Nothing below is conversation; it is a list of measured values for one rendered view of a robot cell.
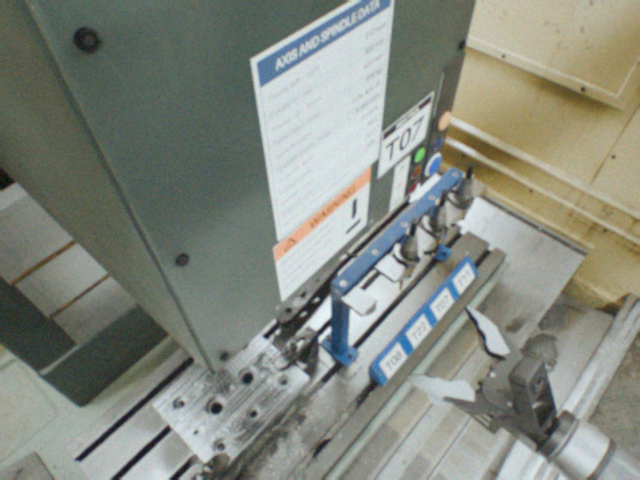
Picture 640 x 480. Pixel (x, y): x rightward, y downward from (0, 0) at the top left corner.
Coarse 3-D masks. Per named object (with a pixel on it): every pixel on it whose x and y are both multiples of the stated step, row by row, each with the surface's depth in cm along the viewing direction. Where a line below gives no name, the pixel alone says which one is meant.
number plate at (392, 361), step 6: (396, 348) 122; (390, 354) 121; (396, 354) 122; (402, 354) 124; (384, 360) 120; (390, 360) 121; (396, 360) 123; (402, 360) 124; (384, 366) 120; (390, 366) 121; (396, 366) 123; (384, 372) 121; (390, 372) 121
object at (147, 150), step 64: (0, 0) 21; (64, 0) 22; (128, 0) 24; (192, 0) 26; (256, 0) 30; (320, 0) 34; (448, 0) 48; (0, 64) 29; (64, 64) 23; (128, 64) 26; (192, 64) 29; (0, 128) 47; (64, 128) 28; (128, 128) 28; (192, 128) 31; (256, 128) 36; (384, 128) 52; (64, 192) 44; (128, 192) 30; (192, 192) 35; (256, 192) 41; (384, 192) 62; (128, 256) 41; (192, 256) 39; (256, 256) 47; (192, 320) 44; (256, 320) 54
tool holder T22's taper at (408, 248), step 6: (408, 234) 101; (402, 240) 104; (408, 240) 102; (414, 240) 102; (402, 246) 104; (408, 246) 103; (414, 246) 103; (402, 252) 105; (408, 252) 104; (414, 252) 104
